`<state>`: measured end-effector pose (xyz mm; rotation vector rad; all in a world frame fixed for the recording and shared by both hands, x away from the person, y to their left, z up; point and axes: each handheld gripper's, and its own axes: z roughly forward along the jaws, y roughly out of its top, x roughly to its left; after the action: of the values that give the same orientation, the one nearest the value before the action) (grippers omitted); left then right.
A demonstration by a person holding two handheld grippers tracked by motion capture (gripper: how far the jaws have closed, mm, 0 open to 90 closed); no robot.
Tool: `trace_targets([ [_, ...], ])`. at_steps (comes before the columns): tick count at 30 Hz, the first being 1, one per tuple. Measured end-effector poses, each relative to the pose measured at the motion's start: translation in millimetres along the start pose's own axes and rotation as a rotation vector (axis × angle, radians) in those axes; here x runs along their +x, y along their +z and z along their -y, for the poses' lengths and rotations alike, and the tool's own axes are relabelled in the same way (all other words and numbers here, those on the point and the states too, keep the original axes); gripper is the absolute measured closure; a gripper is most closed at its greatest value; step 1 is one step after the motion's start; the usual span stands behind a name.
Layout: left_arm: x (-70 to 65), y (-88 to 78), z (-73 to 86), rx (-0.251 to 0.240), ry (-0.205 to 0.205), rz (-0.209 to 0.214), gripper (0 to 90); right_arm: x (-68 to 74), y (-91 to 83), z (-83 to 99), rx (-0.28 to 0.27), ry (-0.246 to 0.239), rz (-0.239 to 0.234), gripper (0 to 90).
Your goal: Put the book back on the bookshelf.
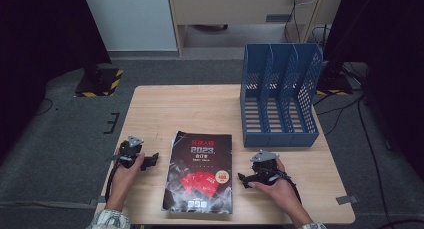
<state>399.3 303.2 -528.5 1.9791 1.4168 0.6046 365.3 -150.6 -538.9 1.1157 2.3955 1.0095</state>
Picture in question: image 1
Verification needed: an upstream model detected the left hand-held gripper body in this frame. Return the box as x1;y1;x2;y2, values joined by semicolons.
114;134;148;170

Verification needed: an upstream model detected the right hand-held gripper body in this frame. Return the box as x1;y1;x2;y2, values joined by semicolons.
250;149;283;185

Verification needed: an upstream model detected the blue file rack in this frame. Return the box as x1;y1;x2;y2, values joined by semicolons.
239;43;324;148

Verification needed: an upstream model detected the black and red book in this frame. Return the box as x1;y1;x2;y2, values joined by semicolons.
162;131;234;216

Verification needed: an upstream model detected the person's right hand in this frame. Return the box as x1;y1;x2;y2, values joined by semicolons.
248;157;304;216

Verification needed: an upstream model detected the person's left hand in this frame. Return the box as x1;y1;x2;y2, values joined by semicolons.
109;153;146;204

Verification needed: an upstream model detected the grey tape piece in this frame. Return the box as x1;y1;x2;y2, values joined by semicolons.
335;194;359;206
89;195;113;207

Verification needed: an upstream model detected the black stand with striped base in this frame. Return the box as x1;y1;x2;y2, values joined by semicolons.
314;60;354;97
73;48;124;98

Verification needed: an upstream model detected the white panel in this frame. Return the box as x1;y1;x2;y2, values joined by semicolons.
81;0;178;52

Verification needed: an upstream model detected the black curtain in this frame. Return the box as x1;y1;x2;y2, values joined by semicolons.
0;0;113;163
321;0;424;172

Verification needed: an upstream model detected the light wooden cabinet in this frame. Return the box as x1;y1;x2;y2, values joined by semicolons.
166;0;346;58

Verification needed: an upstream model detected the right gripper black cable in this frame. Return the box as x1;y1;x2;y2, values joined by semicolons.
283;175;303;203

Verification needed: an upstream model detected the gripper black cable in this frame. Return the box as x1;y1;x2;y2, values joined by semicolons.
104;148;123;203
283;175;303;203

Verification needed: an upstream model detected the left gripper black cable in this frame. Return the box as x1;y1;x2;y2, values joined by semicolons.
104;148;123;203

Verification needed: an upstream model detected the thin black floor cable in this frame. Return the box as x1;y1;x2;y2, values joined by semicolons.
34;98;54;117

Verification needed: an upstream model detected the long black floor cable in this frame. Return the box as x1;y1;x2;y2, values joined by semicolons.
357;95;392;229

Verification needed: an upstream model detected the black looped cable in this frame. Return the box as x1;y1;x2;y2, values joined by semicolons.
311;23;332;48

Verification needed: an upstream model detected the black hanging cable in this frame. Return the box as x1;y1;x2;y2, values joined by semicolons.
283;0;303;43

